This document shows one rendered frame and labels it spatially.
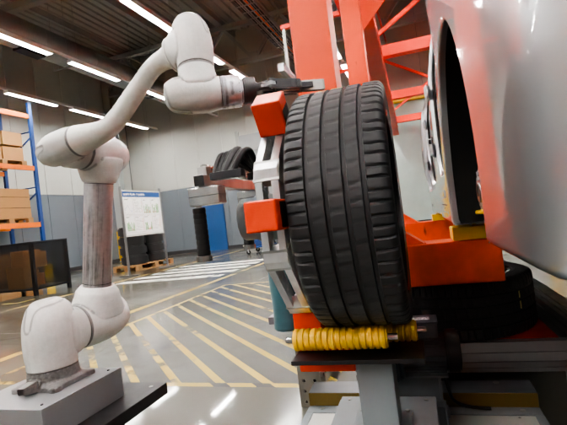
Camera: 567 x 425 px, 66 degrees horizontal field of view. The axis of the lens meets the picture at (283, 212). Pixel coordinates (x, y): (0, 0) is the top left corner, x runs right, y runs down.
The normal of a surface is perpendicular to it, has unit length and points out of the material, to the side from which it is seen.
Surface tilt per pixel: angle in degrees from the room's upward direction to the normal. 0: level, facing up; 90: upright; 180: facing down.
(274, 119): 125
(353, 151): 70
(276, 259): 90
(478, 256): 90
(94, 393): 90
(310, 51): 90
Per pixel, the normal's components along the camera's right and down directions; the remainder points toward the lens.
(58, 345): 0.73, -0.11
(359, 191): -0.29, -0.07
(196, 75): 0.10, -0.26
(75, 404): 0.94, -0.11
